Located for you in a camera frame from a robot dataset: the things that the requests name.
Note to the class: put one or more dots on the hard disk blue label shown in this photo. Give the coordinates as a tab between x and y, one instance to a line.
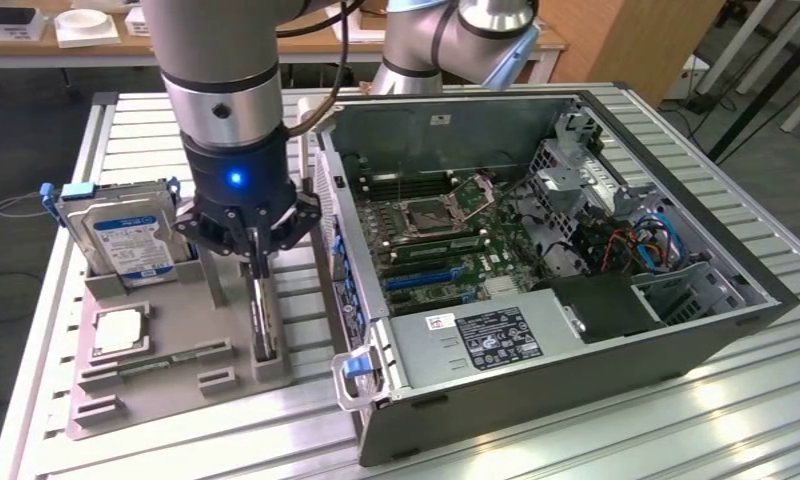
127	240

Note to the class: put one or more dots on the green motherboard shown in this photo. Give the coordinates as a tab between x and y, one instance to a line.
507	260

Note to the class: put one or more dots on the silver CPU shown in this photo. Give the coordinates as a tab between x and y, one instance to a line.
119	330

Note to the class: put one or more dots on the brown cardboard box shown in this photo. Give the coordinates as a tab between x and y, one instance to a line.
374	11

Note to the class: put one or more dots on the white round dish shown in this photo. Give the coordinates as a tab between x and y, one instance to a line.
87	30

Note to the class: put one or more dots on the black stand pole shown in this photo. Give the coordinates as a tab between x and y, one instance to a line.
767	95

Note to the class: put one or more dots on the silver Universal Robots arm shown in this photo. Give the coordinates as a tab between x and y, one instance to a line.
220	75

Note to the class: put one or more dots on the grey parts rack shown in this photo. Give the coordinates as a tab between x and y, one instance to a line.
173	310

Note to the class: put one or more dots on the open black PC case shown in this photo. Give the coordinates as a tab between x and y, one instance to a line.
507	425

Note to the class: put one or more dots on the metal disk bay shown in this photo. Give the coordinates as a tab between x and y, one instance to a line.
694	290

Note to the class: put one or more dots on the grey power supply unit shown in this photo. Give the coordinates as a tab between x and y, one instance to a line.
440	350

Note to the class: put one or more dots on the small white labelled box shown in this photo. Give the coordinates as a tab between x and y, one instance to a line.
136	22

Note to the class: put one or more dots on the metal socket cover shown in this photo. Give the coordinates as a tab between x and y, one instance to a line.
474	192

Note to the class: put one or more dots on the CPU socket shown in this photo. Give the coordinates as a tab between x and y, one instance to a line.
427	215

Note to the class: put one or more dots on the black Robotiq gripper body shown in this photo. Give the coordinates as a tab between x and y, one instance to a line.
240	170

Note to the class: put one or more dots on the white box black insert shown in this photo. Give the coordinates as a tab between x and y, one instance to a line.
13	32

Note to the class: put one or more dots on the metal drive cage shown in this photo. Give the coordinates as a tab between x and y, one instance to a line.
560	175

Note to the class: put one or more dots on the blue disk caddy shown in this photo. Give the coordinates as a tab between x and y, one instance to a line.
79	191

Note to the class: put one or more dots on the silver chipset heatsink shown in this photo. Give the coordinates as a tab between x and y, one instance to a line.
502	286

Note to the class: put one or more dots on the black graphics card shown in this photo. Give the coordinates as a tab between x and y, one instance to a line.
261	315

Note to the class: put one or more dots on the wooden cabinet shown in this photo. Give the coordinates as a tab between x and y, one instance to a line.
627	40

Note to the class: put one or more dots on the white papers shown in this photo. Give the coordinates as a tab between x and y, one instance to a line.
363	35

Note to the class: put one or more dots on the white table frame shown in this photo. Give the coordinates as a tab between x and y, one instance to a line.
734	47

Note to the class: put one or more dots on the blue case latch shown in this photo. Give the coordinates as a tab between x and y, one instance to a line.
355	365

